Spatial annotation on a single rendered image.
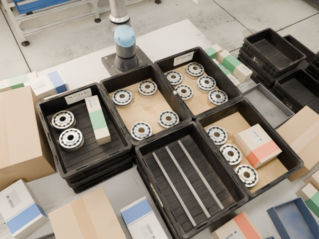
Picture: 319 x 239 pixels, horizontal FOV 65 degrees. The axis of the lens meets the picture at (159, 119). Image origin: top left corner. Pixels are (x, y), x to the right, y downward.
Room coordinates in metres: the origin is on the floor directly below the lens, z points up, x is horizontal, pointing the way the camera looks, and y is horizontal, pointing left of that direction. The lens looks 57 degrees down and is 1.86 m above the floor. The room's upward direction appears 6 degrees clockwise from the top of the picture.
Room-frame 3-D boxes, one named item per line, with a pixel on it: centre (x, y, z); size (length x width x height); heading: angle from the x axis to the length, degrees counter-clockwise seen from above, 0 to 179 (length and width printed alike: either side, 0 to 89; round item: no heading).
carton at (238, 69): (1.20, -0.44, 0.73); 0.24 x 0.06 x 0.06; 42
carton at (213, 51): (1.25, -0.26, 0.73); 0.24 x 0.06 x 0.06; 132
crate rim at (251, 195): (0.54, -0.39, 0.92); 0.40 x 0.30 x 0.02; 34
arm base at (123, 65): (1.10, 0.23, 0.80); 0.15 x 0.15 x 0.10
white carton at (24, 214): (0.20, 0.54, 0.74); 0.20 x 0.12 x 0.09; 45
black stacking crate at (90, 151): (0.54, 0.33, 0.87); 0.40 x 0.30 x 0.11; 34
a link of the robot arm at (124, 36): (1.12, 0.24, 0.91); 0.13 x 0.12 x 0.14; 20
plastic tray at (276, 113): (0.88, -0.59, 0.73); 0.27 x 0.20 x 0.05; 39
